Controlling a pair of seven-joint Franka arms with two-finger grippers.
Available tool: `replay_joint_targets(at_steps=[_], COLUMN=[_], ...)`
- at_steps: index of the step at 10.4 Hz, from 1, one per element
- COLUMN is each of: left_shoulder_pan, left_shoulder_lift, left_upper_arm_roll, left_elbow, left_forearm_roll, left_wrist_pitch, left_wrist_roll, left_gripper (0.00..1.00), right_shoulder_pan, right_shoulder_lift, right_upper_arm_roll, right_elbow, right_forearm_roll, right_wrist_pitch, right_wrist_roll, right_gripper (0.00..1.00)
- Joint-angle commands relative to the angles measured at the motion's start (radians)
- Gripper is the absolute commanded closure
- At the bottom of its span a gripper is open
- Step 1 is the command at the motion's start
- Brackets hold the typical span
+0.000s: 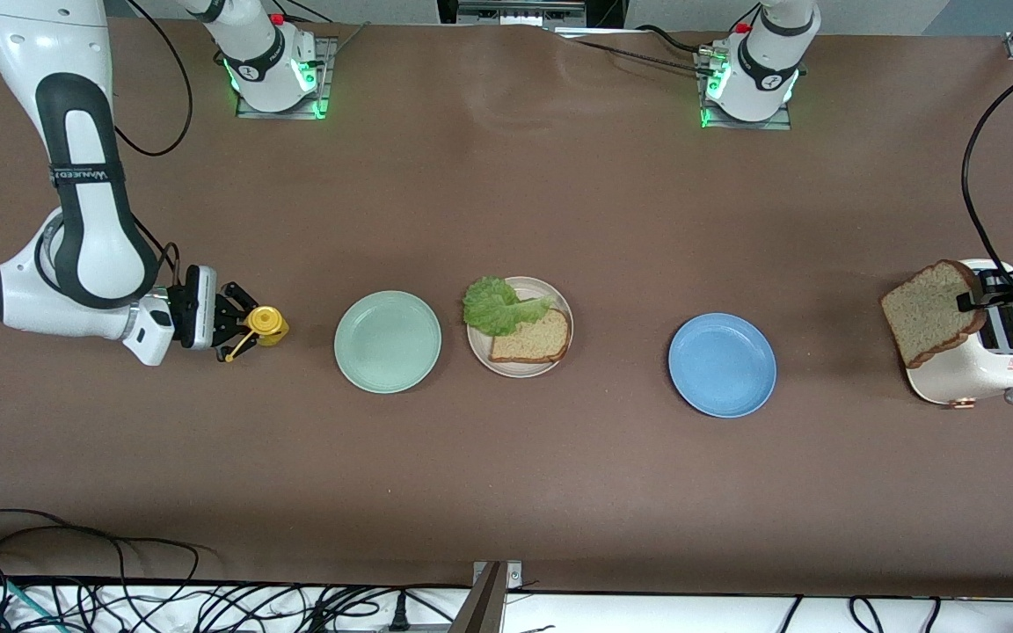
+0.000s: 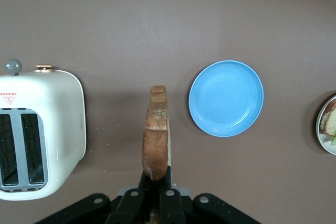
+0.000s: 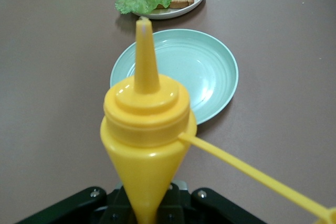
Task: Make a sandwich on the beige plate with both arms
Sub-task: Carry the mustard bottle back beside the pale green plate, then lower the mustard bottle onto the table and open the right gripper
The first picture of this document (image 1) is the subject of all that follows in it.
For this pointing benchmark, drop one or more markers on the beige plate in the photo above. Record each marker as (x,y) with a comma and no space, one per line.
(515,369)

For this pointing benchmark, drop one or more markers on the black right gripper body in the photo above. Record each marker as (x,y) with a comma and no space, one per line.
(224,318)

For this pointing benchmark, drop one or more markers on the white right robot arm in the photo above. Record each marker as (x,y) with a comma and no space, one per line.
(76,220)

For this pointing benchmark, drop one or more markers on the white two-slot toaster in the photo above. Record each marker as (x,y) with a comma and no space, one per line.
(999,369)

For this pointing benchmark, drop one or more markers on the black power plug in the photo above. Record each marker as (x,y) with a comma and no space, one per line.
(398,614)

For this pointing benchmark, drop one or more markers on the aluminium profile post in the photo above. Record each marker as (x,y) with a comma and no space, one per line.
(484,607)

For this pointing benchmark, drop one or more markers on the brown bread slice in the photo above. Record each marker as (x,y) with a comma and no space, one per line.
(933,312)
(535,341)

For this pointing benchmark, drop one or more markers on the yellow mustard squeeze bottle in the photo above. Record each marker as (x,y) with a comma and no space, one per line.
(267,325)

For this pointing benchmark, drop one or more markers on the mint green plate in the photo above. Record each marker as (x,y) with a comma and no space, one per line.
(388,343)

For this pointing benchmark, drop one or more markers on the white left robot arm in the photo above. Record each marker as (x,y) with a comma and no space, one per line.
(766,53)

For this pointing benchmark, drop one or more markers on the blue plate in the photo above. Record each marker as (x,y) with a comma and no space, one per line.
(722,365)

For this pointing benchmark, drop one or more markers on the black equipment box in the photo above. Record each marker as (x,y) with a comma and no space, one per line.
(528,10)

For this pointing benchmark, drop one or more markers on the green lettuce leaf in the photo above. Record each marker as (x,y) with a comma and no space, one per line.
(498,308)

